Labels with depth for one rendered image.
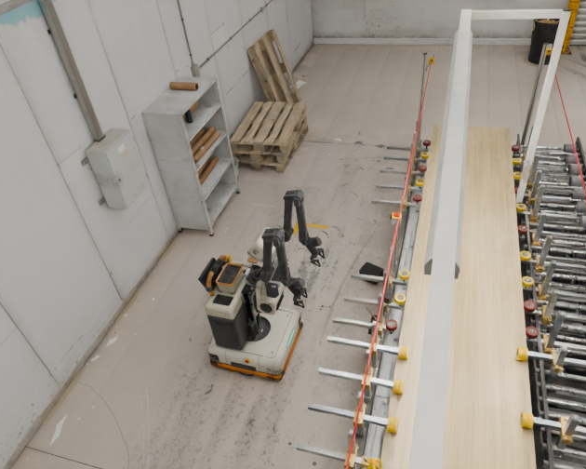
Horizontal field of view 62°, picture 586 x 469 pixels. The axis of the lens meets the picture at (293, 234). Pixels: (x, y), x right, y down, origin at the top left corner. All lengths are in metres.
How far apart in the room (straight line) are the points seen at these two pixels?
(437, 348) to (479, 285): 2.42
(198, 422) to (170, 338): 0.95
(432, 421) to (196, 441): 3.06
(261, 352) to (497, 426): 1.91
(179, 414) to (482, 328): 2.45
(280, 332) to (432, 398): 3.02
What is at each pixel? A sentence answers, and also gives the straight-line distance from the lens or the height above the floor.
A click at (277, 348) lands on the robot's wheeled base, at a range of 4.13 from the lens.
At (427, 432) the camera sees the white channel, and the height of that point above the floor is 2.46.
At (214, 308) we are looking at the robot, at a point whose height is 0.80.
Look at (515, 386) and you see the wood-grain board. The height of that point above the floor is 0.90.
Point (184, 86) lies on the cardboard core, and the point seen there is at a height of 1.61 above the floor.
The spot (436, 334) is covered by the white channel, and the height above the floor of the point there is 2.46.
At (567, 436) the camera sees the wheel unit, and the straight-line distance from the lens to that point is 3.13.
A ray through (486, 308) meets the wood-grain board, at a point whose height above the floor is 0.90.
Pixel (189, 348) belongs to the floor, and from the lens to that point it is 4.68.
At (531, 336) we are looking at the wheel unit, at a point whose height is 0.90.
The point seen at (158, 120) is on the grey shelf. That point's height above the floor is 1.47.
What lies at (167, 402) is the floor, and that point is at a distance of 4.41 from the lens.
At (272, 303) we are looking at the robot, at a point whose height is 0.79.
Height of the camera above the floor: 3.56
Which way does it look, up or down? 40 degrees down
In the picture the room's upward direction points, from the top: 7 degrees counter-clockwise
